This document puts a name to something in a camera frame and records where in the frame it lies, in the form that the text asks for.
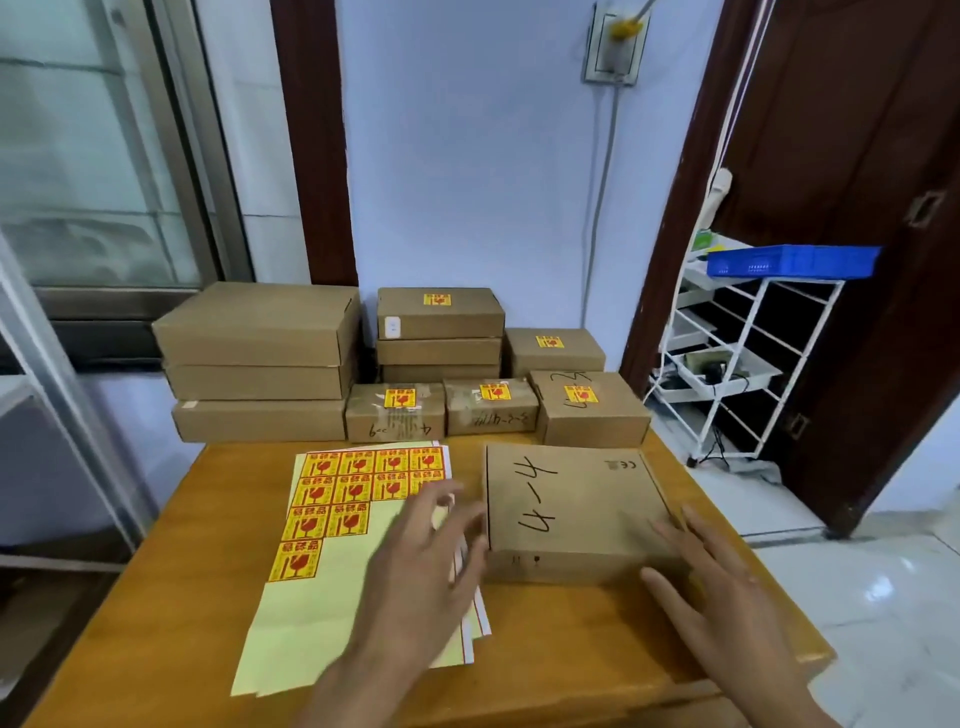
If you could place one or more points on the person's right thumb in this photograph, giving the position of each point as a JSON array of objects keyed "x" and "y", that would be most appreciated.
[{"x": 664, "y": 589}]

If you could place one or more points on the group of yellow red stickers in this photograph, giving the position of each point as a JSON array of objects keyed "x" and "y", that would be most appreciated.
[{"x": 337, "y": 487}]

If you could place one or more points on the white metal frame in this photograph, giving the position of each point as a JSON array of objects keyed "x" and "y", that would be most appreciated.
[{"x": 67, "y": 405}]

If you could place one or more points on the person's left forearm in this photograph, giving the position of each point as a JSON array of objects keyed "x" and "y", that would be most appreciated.
[{"x": 360, "y": 694}]

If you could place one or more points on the stack of white-edged sticker sheets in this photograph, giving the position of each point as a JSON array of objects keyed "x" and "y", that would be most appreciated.
[{"x": 480, "y": 615}]

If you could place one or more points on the medium stickered cardboard box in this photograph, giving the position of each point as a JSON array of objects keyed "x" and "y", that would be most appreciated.
[
  {"x": 442, "y": 319},
  {"x": 555, "y": 358}
]

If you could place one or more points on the blue plastic tray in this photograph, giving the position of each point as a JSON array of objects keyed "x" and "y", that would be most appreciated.
[{"x": 795, "y": 261}]

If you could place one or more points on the person's right hand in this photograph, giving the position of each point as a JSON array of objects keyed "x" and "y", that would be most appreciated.
[{"x": 727, "y": 622}]

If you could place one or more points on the yellow plug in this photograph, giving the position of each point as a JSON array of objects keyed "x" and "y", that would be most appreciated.
[{"x": 626, "y": 27}]

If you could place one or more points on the dark brown wooden door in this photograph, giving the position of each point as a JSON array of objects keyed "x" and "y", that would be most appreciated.
[{"x": 847, "y": 150}]

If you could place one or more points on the aluminium framed glass window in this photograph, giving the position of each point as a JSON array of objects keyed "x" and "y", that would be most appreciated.
[{"x": 97, "y": 150}]

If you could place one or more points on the pale yellow backing sheet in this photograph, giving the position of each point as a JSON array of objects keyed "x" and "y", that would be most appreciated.
[{"x": 307, "y": 622}]

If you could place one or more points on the person's right forearm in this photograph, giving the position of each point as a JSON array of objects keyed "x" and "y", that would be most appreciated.
[{"x": 802, "y": 709}]

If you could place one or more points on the black device in rack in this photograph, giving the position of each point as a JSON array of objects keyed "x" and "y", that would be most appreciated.
[{"x": 716, "y": 370}]

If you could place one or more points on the white wall socket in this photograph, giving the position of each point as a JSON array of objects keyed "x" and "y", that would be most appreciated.
[{"x": 616, "y": 52}]

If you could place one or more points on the stickered handwritten cardboard box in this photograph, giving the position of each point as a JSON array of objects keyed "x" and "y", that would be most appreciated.
[{"x": 592, "y": 420}]

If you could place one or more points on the metal door latch plate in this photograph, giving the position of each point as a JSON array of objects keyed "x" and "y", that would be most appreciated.
[{"x": 925, "y": 208}]

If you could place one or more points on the small taped stickered box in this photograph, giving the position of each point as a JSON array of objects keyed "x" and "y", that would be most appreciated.
[
  {"x": 491, "y": 412},
  {"x": 394, "y": 420}
]

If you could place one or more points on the large plain cardboard box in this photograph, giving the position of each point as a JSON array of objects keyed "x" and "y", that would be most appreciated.
[
  {"x": 255, "y": 421},
  {"x": 255, "y": 382},
  {"x": 255, "y": 322}
]

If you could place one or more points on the green small item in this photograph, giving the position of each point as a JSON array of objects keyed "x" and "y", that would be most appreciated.
[{"x": 703, "y": 241}]

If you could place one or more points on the person's left hand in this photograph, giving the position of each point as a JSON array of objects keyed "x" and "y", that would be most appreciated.
[{"x": 416, "y": 585}]

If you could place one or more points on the person's left fingers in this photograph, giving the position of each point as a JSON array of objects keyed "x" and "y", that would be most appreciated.
[{"x": 442, "y": 517}]

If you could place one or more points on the person's right middle finger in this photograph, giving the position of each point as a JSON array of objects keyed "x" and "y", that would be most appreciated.
[{"x": 699, "y": 529}]

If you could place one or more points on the dark brown door frame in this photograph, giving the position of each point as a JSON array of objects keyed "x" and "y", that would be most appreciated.
[{"x": 315, "y": 142}]

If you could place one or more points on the medium thin cardboard box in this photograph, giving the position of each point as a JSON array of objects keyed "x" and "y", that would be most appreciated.
[
  {"x": 439, "y": 352},
  {"x": 439, "y": 373}
]

